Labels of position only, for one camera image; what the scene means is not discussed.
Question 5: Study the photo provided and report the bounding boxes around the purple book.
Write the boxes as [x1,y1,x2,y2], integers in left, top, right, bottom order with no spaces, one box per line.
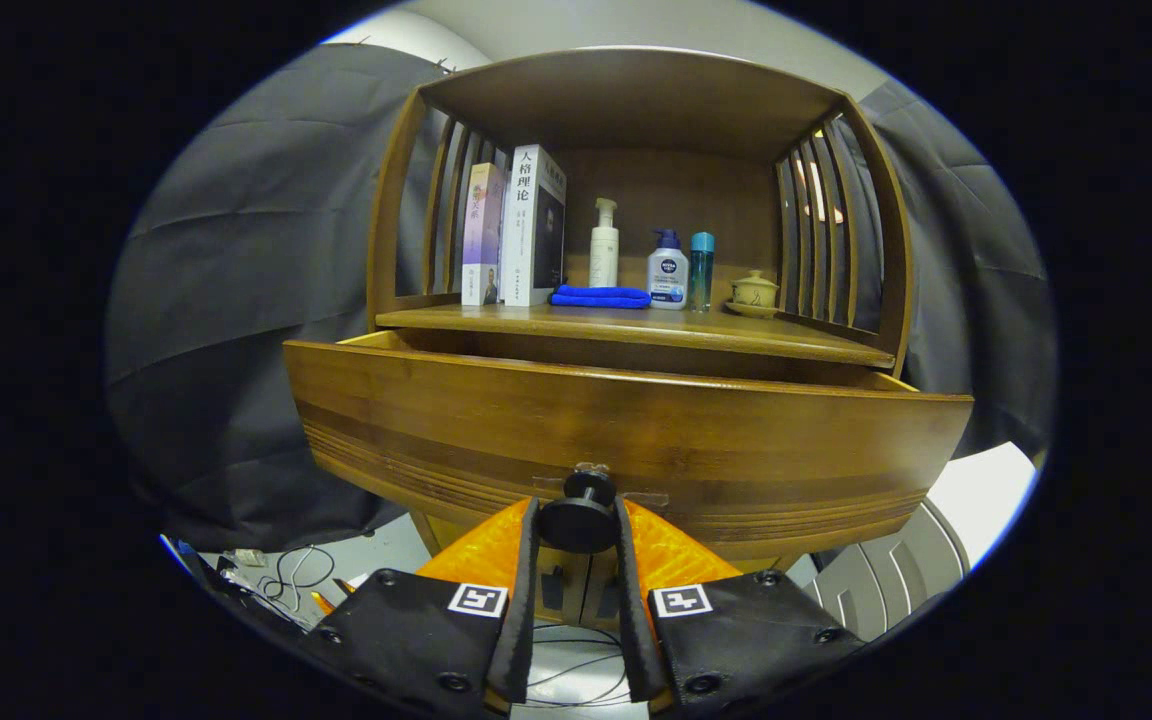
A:
[461,163,509,307]

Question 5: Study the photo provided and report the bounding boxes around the white bottle blue pump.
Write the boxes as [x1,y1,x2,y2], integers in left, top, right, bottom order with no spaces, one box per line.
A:
[647,229,690,311]

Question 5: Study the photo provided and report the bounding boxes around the wooden drawer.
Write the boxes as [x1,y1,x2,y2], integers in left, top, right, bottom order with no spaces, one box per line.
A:
[283,328,975,561]

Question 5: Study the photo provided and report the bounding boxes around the brown wooden cabinet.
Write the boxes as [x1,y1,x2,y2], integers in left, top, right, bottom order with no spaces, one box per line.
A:
[366,47,917,631]

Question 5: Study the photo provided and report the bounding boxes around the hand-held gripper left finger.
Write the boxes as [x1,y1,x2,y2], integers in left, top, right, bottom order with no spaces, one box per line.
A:
[301,497,542,716]

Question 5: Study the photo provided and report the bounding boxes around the wooden cabinet door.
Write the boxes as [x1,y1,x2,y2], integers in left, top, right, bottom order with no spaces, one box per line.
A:
[591,550,627,631]
[534,548,592,629]

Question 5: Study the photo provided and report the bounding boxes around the black floor cables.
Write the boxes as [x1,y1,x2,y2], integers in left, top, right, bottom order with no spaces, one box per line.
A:
[226,545,632,709]

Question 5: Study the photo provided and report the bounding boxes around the grey grooved chair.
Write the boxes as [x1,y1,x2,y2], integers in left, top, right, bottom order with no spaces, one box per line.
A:
[806,500,972,641]

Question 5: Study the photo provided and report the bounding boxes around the thick white book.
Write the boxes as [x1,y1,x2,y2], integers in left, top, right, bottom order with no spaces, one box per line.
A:
[499,145,568,307]

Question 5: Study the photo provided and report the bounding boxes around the slim teal bottle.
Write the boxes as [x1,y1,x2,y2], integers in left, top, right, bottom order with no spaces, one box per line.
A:
[689,232,716,313]

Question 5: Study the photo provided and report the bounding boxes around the blue folded cloth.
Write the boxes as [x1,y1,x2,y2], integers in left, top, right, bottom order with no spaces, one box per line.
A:
[549,285,653,309]

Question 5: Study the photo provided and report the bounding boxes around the black drawer knob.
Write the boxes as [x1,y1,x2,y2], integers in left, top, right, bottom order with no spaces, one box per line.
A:
[536,470,620,554]

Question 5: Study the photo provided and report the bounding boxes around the white flat table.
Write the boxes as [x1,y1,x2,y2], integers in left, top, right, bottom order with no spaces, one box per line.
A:
[926,442,1039,571]

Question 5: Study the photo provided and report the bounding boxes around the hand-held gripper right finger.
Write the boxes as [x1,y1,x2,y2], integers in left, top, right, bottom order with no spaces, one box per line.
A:
[614,495,867,716]

